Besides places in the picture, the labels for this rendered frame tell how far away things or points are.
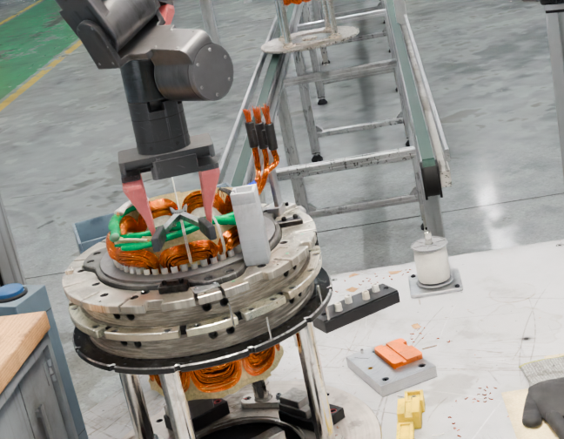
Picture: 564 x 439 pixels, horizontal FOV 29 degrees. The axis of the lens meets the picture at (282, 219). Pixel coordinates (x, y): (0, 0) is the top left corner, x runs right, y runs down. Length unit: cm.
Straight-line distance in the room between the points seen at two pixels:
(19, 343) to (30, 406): 8
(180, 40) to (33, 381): 47
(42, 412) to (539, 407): 64
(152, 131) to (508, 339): 75
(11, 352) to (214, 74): 41
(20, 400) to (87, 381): 241
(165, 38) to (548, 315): 87
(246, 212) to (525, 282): 75
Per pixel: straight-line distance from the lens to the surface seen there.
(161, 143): 116
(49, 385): 139
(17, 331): 133
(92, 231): 169
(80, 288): 132
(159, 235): 118
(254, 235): 125
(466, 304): 182
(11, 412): 129
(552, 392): 151
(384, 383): 158
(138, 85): 115
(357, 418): 150
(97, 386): 366
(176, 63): 110
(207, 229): 117
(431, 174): 264
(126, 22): 112
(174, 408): 130
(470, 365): 164
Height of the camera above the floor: 155
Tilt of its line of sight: 19 degrees down
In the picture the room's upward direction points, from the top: 11 degrees counter-clockwise
